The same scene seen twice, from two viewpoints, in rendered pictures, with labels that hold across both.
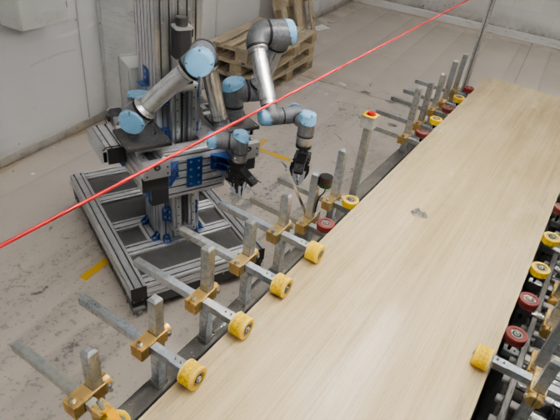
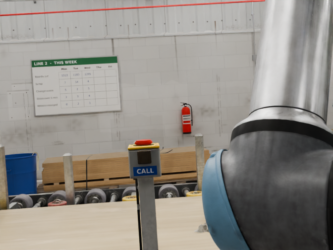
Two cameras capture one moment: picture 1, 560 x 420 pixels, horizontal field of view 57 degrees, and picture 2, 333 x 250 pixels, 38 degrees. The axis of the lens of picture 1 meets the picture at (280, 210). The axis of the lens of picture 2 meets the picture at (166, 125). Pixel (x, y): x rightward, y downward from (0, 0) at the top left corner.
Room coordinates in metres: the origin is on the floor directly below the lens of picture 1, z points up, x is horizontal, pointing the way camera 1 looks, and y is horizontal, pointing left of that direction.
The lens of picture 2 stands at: (2.94, 0.56, 1.32)
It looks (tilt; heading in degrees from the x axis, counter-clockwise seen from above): 3 degrees down; 239
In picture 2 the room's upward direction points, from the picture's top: 4 degrees counter-clockwise
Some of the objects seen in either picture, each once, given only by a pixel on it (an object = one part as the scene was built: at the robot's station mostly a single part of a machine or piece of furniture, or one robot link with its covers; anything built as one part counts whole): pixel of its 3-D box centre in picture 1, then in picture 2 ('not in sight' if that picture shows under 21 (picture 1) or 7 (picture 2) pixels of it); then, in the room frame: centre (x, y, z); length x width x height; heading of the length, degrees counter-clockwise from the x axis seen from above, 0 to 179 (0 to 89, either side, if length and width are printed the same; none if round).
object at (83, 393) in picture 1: (88, 393); not in sight; (0.86, 0.48, 0.95); 0.13 x 0.06 x 0.05; 151
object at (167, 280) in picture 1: (186, 291); not in sight; (1.32, 0.29, 0.95); 0.50 x 0.04 x 0.04; 61
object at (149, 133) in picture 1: (141, 126); not in sight; (2.23, 0.72, 1.09); 0.15 x 0.15 x 0.10
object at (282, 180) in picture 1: (314, 195); not in sight; (2.21, -0.16, 0.84); 0.43 x 0.03 x 0.04; 61
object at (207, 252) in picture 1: (206, 297); not in sight; (1.32, 0.22, 0.92); 0.03 x 0.03 x 0.48; 61
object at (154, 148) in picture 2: (369, 121); (144, 161); (2.42, -0.39, 1.18); 0.07 x 0.07 x 0.08; 61
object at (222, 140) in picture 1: (219, 138); not in sight; (2.14, 0.33, 1.12); 0.11 x 0.11 x 0.08; 4
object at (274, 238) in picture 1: (279, 230); not in sight; (1.74, -0.01, 0.95); 0.13 x 0.06 x 0.05; 151
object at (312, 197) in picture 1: (309, 215); not in sight; (1.98, -0.14, 0.87); 0.03 x 0.03 x 0.48; 61
